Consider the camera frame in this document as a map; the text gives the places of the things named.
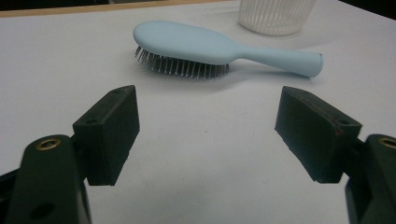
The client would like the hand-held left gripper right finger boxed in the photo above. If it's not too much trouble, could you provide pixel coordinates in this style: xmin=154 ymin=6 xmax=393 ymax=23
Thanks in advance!
xmin=274 ymin=86 xmax=363 ymax=184

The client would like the white plastic slotted basket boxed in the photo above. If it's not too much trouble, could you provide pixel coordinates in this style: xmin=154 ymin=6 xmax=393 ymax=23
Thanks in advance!
xmin=237 ymin=0 xmax=318 ymax=36

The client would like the wooden table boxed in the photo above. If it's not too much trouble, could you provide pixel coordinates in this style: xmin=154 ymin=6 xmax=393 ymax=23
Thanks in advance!
xmin=0 ymin=0 xmax=237 ymax=19

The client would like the light blue hairbrush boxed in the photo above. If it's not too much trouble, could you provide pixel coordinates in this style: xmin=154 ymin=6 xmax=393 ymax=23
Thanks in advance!
xmin=133 ymin=20 xmax=325 ymax=79

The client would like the white sheet table cover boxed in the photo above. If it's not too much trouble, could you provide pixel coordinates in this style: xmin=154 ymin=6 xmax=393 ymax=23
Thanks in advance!
xmin=0 ymin=0 xmax=396 ymax=224

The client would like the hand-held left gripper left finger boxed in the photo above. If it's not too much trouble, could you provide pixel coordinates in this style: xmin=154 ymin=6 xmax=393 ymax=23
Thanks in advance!
xmin=72 ymin=84 xmax=141 ymax=187

